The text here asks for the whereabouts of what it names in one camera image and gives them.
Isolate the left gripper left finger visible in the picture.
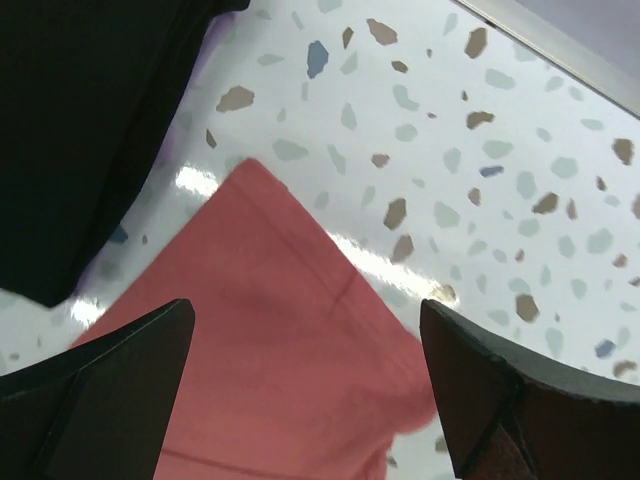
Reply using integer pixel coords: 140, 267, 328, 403
1, 299, 195, 480

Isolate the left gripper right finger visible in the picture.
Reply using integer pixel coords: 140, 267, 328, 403
420, 300, 639, 480

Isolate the dusty pink t shirt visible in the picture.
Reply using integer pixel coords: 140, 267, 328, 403
83, 159, 436, 479

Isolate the folded black t shirt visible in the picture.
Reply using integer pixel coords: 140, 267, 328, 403
1, 0, 247, 307

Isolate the aluminium frame rail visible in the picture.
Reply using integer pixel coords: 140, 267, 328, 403
459, 1, 639, 117

